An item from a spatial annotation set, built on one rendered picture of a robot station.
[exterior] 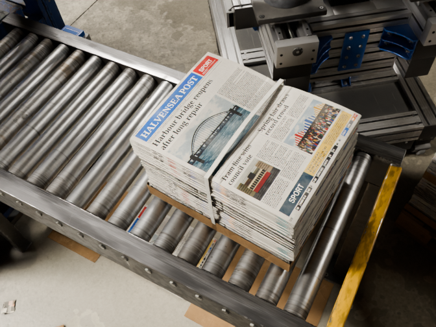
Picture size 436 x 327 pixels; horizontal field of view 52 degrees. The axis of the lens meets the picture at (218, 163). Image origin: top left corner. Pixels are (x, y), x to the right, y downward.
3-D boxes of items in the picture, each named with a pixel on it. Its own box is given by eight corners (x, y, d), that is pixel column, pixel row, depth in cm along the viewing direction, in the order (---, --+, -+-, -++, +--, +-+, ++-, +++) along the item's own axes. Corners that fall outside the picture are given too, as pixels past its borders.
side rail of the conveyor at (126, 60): (394, 174, 121) (407, 148, 111) (388, 189, 118) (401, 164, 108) (26, 39, 163) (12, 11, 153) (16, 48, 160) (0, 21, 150)
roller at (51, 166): (142, 80, 137) (139, 67, 133) (41, 198, 115) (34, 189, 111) (129, 74, 139) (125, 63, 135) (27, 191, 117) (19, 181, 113)
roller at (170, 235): (257, 121, 125) (257, 109, 121) (169, 264, 103) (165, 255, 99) (241, 115, 127) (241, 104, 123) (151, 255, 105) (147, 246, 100)
